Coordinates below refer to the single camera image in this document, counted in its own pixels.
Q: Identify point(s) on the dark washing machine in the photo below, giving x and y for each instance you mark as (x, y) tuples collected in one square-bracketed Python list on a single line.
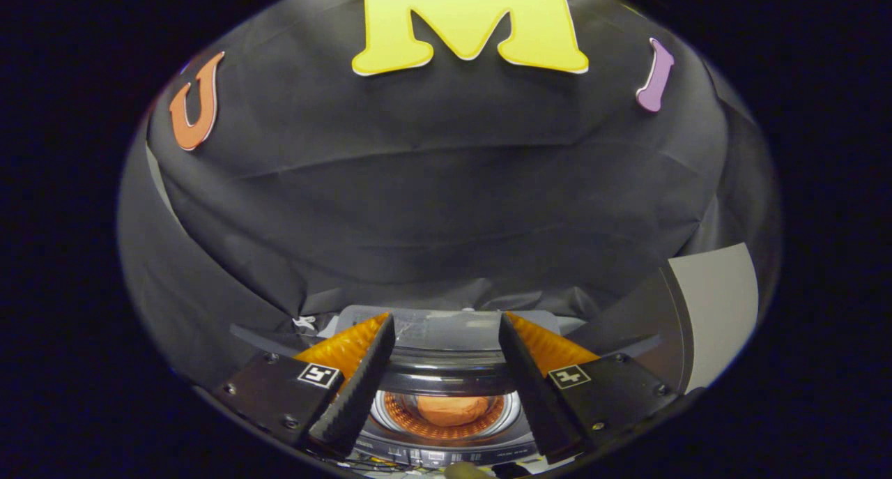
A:
[(446, 357)]

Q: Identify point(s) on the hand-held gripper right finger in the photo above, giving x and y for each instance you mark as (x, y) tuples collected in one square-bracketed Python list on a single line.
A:
[(533, 395)]

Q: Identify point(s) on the orange polo shirt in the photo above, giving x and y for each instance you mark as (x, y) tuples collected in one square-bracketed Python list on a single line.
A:
[(453, 409)]

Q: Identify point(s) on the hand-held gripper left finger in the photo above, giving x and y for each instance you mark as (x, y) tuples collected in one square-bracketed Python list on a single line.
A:
[(359, 388)]

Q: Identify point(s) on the grey cabinet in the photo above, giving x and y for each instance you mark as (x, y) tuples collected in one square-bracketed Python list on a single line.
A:
[(718, 305)]

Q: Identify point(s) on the black backdrop cloth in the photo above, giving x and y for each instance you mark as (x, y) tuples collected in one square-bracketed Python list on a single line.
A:
[(446, 186)]

